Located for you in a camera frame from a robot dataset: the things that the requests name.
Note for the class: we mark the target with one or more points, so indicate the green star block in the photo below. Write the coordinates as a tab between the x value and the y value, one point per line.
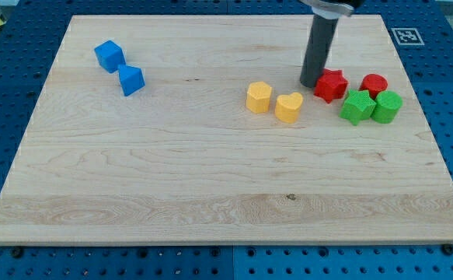
357	106

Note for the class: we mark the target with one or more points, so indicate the red cylinder block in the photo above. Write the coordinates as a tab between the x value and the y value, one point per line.
374	84

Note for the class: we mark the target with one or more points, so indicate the red star block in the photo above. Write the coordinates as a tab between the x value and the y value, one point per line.
331	85

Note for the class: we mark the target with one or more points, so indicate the light wooden board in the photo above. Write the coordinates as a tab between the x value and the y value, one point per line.
184	161

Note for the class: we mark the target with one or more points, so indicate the yellow hexagon block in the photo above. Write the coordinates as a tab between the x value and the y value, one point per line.
258	97

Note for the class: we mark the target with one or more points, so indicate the blue cube block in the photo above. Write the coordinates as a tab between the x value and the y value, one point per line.
110	56

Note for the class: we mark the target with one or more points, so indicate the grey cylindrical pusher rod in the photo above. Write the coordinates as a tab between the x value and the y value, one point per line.
317	50

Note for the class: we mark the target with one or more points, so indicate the yellow heart block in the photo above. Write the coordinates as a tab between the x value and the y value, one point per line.
288	107

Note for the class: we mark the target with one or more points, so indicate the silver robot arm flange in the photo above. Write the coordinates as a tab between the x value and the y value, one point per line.
333	9

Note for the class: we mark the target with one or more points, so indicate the blue triangular block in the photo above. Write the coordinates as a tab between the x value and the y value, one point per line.
131	79

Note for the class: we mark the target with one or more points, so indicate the green cylinder block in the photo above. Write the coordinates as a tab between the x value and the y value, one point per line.
387	106

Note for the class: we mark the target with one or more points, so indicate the white fiducial marker tag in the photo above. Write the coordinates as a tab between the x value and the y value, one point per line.
407	36

